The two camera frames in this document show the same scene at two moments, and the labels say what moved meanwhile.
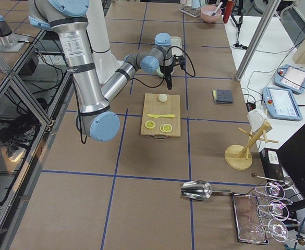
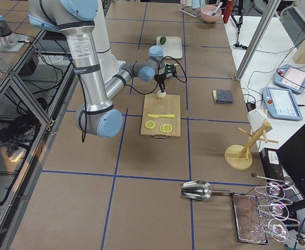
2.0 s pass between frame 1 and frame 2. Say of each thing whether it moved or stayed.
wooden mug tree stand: stayed
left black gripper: moved
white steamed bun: moved
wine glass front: stayed
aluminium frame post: stayed
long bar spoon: stayed
